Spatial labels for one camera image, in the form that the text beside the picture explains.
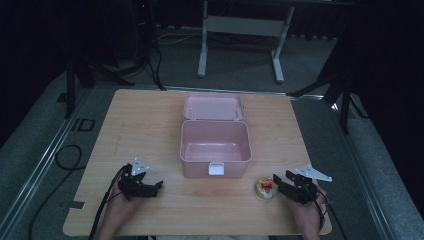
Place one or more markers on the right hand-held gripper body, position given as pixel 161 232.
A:
pixel 305 186

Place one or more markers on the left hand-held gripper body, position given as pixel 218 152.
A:
pixel 133 181

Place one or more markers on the person's left hand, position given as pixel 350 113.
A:
pixel 120 203

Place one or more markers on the person's right hand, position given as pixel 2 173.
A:
pixel 308 213

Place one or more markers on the pink plastic storage box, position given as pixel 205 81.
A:
pixel 215 141

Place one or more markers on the black tripod stand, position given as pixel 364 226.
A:
pixel 340 86
pixel 78 76

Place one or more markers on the dark equipment rack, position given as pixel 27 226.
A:
pixel 143 30

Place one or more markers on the metal floor rail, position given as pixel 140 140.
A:
pixel 43 156
pixel 363 173

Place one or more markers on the white desk frame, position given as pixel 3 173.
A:
pixel 245 26

